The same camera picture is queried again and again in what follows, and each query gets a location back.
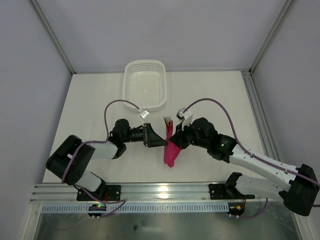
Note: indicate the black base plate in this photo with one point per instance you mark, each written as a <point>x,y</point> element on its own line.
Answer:
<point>105,192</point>
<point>219,191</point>

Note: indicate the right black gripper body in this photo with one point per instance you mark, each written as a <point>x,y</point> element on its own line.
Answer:
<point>181,136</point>

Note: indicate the aluminium front rail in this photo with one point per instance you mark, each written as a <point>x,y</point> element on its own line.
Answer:
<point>198,191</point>

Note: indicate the left black connector box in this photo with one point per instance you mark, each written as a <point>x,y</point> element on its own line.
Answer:
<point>97,210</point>

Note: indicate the silver fork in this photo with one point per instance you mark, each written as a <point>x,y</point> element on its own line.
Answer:
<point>170,118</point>

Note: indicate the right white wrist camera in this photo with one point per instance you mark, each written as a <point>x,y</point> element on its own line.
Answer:
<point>185,117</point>

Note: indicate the slotted white cable duct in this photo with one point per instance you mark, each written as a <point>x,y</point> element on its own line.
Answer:
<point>146,207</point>

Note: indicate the right aluminium side rail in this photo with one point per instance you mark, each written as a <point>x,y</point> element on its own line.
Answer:
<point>265,134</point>

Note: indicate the right black connector box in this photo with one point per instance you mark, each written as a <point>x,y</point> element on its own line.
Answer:
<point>235,209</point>

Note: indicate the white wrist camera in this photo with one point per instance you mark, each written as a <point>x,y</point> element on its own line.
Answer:
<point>143,115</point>
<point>185,117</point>

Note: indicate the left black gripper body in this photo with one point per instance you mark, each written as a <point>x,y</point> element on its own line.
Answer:
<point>145,135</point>

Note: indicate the white perforated plastic basket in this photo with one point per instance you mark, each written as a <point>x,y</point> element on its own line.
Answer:
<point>145,84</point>

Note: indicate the aluminium frame post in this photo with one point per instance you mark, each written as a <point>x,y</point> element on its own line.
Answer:
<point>51,34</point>
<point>275,28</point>

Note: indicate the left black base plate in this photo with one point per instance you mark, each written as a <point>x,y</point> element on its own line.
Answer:
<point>105,192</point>

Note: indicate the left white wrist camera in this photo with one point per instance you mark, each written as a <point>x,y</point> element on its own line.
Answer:
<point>143,115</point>

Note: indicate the left aluminium frame post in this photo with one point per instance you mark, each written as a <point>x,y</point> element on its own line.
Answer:
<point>51,34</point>

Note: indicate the gold spoon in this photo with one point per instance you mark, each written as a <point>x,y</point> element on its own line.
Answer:
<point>165,121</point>

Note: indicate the black connector box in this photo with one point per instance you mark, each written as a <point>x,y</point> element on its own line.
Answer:
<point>97,210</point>
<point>235,209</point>

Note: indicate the right aluminium frame post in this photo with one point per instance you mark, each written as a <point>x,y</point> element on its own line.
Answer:
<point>275,28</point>

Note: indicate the magenta paper napkin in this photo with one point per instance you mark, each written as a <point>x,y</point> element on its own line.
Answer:
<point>171,151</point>

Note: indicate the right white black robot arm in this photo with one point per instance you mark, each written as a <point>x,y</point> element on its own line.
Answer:
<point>296,187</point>

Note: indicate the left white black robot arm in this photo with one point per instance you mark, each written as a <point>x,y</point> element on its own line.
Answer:
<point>69,162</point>

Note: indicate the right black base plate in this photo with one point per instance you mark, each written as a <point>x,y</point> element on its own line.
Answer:
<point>219,191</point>

